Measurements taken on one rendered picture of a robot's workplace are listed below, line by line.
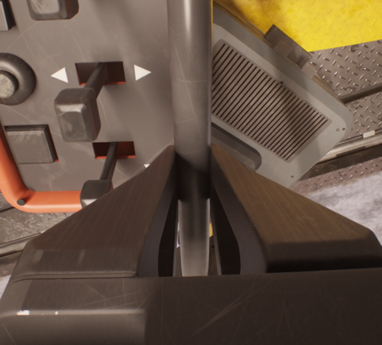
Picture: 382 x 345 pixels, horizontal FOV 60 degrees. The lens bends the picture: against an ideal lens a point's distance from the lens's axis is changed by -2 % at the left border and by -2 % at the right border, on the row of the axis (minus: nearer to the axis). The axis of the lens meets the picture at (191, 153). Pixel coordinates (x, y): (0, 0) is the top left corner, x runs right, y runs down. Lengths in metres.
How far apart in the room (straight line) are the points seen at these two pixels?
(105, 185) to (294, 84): 0.69
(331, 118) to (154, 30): 0.75
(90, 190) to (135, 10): 0.10
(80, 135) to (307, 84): 0.74
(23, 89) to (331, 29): 0.97
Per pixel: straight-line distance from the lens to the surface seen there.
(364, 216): 1.61
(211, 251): 0.55
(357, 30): 1.14
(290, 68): 0.83
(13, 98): 0.23
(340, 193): 1.46
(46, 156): 0.25
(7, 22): 0.21
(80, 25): 0.21
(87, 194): 0.19
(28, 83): 0.22
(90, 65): 0.33
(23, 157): 0.25
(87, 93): 0.16
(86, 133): 0.16
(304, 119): 0.88
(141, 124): 0.22
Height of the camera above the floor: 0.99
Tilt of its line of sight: 55 degrees down
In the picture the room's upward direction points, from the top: 178 degrees clockwise
